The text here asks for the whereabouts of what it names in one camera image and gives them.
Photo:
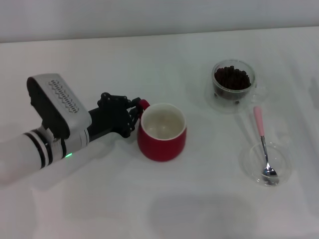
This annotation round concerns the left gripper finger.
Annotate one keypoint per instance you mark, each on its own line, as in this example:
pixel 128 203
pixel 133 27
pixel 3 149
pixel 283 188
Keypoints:
pixel 135 115
pixel 135 102

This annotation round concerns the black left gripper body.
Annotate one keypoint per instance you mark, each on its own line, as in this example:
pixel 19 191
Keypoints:
pixel 112 117

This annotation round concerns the red ceramic mug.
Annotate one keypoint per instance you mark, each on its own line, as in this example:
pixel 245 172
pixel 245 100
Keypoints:
pixel 159 149

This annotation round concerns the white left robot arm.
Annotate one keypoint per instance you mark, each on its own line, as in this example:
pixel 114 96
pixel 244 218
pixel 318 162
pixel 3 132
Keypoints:
pixel 22 154

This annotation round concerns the coffee beans pile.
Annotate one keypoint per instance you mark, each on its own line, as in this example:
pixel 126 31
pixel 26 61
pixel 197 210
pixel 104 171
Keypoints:
pixel 233 78

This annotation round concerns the clear glass cup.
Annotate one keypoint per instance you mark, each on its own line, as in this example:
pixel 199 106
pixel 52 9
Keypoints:
pixel 249 94

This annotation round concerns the clear glass saucer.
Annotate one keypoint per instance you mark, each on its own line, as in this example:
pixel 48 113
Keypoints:
pixel 224 108

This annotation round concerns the small clear glass dish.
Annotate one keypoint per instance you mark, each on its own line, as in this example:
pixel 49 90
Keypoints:
pixel 282 161

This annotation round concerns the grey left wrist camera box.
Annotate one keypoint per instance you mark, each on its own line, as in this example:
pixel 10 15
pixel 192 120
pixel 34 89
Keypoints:
pixel 62 104

